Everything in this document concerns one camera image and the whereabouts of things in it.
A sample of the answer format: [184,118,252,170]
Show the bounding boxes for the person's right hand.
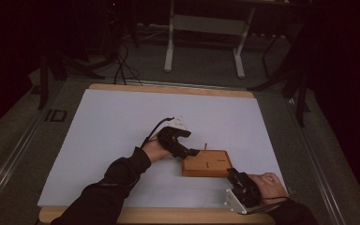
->
[248,172,289,206]

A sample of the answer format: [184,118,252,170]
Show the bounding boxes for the white metal stand frame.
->
[163,0,257,80]

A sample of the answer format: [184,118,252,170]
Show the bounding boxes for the black floor cables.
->
[112,40,143,87]

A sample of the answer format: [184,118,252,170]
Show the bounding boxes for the aluminium floor rail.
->
[285,97,346,225]
[0,104,55,207]

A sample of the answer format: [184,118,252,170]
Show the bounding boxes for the wooden board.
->
[181,149,233,178]

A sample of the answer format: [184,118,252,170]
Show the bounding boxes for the right hand-held gripper cable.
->
[246,195,291,216]

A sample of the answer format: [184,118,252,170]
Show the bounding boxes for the left hand-held gripper cable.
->
[140,116,175,148]

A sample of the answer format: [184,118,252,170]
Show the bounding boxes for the person's left hand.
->
[142,133,173,164]

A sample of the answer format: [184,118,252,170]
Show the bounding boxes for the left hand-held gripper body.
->
[157,116,192,158]

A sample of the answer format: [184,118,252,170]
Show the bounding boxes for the dark stand legs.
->
[247,27,312,128]

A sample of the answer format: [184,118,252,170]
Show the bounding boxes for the hand-held gripper cable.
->
[140,116,175,148]
[246,195,291,216]

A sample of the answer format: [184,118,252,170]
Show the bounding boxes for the pale grey table mat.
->
[37,88,293,210]

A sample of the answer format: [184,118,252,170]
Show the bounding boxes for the black rectangular bracket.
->
[44,109,68,123]

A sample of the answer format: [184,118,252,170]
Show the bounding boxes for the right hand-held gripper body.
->
[224,172,263,216]

